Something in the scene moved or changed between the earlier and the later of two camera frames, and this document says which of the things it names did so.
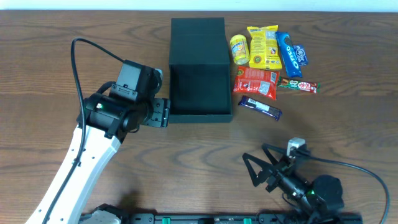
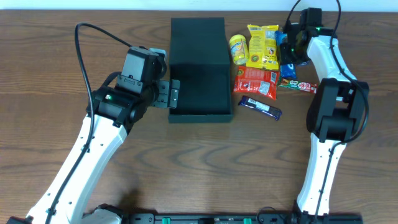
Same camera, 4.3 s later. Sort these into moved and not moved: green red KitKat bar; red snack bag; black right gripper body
Moved: black right gripper body
Not moved: red snack bag; green red KitKat bar
